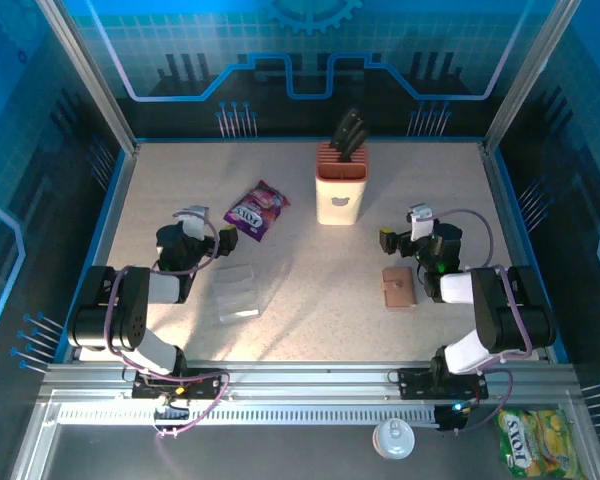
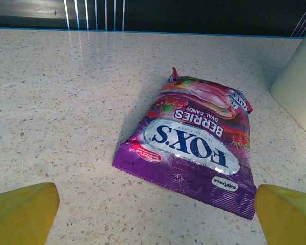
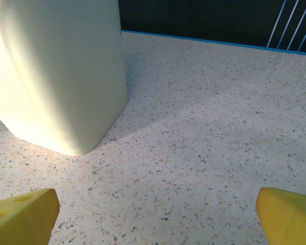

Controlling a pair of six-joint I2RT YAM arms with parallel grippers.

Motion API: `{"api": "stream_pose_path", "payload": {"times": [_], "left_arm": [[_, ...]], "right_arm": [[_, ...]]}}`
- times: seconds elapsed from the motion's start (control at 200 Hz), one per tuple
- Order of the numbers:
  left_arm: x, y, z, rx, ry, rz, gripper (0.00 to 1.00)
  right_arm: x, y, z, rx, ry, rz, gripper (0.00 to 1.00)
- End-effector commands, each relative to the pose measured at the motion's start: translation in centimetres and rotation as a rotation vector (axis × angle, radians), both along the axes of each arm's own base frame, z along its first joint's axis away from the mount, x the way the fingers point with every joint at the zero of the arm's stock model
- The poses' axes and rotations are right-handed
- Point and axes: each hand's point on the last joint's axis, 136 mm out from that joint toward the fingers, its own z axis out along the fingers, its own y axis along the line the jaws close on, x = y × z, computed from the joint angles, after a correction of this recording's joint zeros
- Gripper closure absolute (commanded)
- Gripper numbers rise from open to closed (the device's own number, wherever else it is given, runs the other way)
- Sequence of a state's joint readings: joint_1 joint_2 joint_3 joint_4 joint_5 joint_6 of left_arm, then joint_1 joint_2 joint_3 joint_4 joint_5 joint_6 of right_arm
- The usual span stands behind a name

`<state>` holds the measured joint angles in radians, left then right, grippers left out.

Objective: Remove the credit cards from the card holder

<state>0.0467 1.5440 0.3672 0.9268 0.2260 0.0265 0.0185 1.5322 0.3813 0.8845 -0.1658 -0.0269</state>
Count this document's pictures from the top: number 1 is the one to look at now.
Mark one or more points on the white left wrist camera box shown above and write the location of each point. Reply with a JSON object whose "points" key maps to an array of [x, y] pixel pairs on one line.
{"points": [[196, 225]]}

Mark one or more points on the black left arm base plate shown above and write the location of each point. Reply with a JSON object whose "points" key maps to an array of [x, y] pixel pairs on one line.
{"points": [[205, 385]]}

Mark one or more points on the aluminium frame post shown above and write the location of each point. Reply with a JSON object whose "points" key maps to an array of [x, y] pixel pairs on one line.
{"points": [[528, 75], [91, 75]]}

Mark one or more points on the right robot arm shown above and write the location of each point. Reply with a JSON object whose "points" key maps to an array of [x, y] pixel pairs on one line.
{"points": [[495, 310]]}

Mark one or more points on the aluminium side rail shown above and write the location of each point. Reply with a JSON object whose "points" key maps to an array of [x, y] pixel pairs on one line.
{"points": [[504, 210], [114, 210]]}

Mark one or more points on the purple candy bag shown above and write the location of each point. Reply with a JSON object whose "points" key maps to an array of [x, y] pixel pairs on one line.
{"points": [[255, 210]]}

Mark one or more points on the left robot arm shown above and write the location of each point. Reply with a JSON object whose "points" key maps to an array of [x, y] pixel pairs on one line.
{"points": [[130, 310]]}

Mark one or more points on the yellow green candy bag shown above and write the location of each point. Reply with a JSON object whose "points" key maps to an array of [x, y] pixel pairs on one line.
{"points": [[535, 440]]}

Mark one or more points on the aluminium front frame rail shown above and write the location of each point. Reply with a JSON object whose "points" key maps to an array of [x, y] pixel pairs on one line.
{"points": [[305, 377]]}

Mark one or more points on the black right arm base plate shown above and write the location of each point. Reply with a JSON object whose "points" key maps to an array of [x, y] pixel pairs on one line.
{"points": [[415, 384]]}

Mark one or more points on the brown leather card holder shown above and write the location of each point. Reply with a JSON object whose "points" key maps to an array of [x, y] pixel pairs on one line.
{"points": [[397, 295]]}

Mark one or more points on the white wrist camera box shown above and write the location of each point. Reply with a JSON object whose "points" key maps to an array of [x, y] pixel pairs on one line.
{"points": [[422, 225], [196, 225]]}

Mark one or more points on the cream knife block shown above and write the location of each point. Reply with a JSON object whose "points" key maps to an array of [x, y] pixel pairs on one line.
{"points": [[340, 200]]}

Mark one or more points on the black controller box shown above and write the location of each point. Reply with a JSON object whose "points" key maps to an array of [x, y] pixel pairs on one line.
{"points": [[450, 420]]}

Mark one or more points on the white tin can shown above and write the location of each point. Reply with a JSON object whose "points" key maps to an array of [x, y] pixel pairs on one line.
{"points": [[394, 440]]}

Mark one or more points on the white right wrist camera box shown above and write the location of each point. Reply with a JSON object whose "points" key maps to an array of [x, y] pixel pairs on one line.
{"points": [[422, 225]]}

